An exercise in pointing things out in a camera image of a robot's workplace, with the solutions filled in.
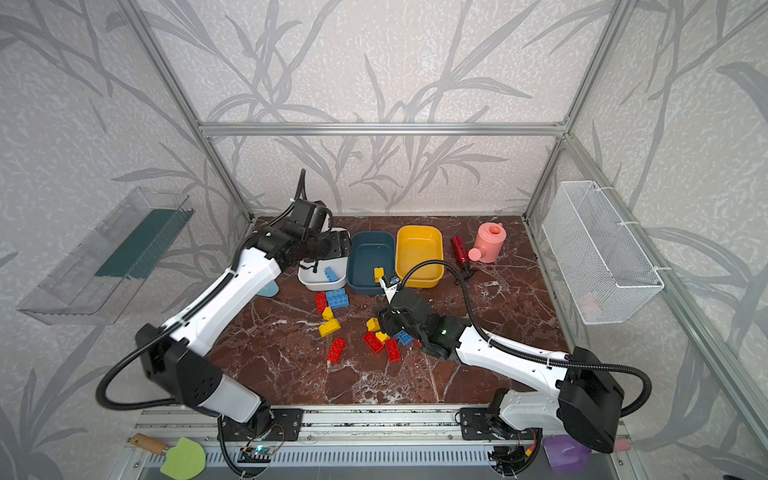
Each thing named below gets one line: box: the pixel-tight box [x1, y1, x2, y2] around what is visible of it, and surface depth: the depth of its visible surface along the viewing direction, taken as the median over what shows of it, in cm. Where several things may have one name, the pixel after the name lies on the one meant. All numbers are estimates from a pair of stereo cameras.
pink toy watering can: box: [468, 222, 507, 263], surface depth 103 cm
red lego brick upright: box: [385, 338, 402, 363], surface depth 86 cm
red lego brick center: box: [362, 331, 384, 354], surface depth 88 cm
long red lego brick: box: [326, 338, 346, 363], surface depth 86 cm
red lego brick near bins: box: [315, 292, 327, 313], surface depth 98 cm
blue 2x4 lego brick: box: [326, 289, 349, 309], surface depth 98 cm
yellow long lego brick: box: [318, 318, 341, 338], surface depth 92 cm
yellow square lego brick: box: [366, 317, 381, 332], surface depth 91 cm
